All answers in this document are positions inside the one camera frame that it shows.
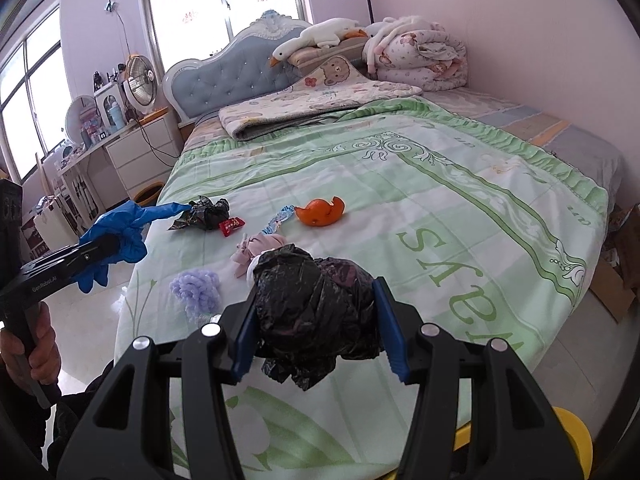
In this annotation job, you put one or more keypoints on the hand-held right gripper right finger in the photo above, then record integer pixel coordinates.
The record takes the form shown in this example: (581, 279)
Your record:
(391, 332)

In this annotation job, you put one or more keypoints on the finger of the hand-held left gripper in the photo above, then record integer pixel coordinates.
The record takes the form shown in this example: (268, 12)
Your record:
(95, 252)

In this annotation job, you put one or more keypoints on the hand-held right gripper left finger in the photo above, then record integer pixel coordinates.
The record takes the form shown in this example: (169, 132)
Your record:
(245, 332)

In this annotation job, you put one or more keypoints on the blue rubber glove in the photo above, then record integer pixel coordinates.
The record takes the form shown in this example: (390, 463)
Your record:
(125, 230)

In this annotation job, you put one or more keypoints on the large black plastic bag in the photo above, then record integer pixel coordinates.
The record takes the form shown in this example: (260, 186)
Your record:
(315, 305)

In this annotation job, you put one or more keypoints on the red candy wrapper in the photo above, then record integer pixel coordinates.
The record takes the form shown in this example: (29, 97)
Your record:
(231, 225)

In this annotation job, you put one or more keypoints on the orange peel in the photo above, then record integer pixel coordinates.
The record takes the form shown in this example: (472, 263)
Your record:
(315, 214)

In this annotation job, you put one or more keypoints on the person's left forearm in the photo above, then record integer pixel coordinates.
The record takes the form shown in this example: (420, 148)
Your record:
(55, 435)

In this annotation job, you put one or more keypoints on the person's left hand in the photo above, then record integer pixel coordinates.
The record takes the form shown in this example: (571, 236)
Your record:
(41, 332)

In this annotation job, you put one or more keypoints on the purple yarn ball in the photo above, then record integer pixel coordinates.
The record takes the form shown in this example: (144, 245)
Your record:
(195, 287)

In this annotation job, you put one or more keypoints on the wooden waste basket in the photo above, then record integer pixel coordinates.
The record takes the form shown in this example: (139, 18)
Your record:
(149, 194)

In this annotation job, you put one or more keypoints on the crumpled pink tissue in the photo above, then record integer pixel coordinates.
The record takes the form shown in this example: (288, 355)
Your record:
(257, 247)

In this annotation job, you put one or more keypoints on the white desk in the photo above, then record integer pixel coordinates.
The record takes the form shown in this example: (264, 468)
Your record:
(80, 165)

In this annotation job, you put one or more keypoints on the white nightstand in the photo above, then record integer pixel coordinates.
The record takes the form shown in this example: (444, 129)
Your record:
(145, 152)

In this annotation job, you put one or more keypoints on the small crumpled black plastic bag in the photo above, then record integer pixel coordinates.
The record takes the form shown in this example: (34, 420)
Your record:
(205, 212)

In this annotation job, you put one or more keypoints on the blue and white wrapper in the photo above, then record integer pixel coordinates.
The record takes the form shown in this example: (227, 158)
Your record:
(280, 215)

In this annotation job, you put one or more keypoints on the round white mirror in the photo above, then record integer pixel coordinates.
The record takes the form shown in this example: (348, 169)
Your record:
(77, 117)

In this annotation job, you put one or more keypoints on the light blue bottle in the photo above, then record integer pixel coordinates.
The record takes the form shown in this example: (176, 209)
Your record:
(116, 114)

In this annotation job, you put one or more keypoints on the small white desktop cabinet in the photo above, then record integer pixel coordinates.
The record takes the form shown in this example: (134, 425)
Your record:
(106, 105)

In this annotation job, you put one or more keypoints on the green patterned blanket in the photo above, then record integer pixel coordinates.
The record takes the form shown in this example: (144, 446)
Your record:
(450, 185)

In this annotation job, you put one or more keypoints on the side window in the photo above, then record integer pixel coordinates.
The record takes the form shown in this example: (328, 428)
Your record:
(30, 105)

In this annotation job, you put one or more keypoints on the round electric fan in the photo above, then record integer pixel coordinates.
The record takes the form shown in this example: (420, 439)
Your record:
(141, 80)

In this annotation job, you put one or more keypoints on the yellow bin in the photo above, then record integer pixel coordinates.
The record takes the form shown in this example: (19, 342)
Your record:
(570, 435)

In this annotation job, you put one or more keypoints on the blue tufted bed headboard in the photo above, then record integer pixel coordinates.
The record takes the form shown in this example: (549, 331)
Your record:
(225, 75)

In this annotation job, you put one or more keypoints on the cardboard box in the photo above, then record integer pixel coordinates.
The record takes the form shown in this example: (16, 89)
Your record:
(617, 270)

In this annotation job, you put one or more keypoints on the folded bear print quilt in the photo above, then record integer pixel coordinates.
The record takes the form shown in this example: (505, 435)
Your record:
(310, 102)

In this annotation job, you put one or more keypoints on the striped bed sheet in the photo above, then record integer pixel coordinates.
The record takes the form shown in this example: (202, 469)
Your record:
(550, 130)

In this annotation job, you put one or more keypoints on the rolled floral quilt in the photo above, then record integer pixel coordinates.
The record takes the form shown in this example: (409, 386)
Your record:
(415, 60)

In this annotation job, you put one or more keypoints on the striped pillow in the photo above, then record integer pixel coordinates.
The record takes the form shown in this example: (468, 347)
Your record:
(310, 57)

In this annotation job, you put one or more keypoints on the white goose plush toy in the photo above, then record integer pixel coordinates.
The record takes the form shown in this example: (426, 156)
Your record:
(325, 32)

